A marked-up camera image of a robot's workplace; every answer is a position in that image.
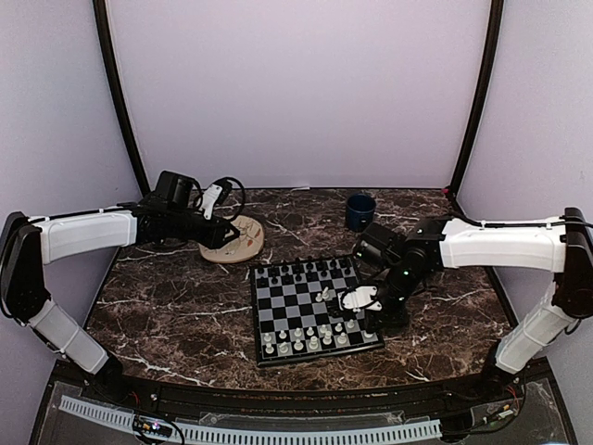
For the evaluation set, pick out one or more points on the cream plate with bird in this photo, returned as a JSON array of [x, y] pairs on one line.
[[249, 244]]

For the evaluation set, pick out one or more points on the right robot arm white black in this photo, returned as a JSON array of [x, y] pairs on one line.
[[561, 245]]

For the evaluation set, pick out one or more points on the black right frame post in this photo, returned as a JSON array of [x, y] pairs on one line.
[[479, 97]]

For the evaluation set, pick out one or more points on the black frame post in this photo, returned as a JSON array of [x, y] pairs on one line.
[[117, 96], [479, 97]]

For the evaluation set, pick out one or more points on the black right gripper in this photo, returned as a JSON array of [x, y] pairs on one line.
[[375, 321]]

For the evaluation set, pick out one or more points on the black left frame post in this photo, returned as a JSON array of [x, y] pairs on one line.
[[117, 96]]

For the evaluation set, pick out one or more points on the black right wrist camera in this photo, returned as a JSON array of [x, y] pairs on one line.
[[379, 246]]

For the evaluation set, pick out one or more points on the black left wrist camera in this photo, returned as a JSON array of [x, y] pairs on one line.
[[173, 190]]

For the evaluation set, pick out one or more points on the white chess queen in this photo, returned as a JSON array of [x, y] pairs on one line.
[[314, 343]]

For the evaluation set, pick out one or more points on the black front rail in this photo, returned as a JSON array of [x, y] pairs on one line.
[[431, 398]]

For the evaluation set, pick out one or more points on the black and white chessboard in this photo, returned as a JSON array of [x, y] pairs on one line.
[[283, 298]]

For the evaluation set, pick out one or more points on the blue enamel mug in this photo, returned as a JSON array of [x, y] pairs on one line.
[[360, 210]]

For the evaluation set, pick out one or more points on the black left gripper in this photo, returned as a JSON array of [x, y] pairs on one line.
[[213, 238]]

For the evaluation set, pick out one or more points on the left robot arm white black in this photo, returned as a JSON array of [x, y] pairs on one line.
[[51, 268]]

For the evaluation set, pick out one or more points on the small green circuit board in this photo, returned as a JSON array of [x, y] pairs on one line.
[[150, 427]]

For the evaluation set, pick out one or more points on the white slotted cable duct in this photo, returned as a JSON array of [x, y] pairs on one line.
[[218, 428]]

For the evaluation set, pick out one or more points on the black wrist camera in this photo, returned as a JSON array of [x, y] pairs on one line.
[[173, 190], [379, 246]]

